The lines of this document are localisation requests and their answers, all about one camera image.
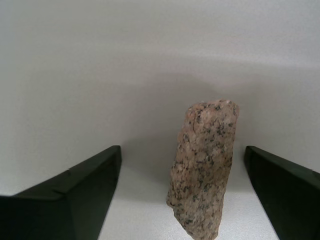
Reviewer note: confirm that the pinkish speckled granite rock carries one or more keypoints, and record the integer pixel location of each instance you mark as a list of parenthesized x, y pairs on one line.
[(202, 170)]

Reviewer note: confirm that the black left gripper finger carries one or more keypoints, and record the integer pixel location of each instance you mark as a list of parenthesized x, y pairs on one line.
[(55, 210), (292, 200)]

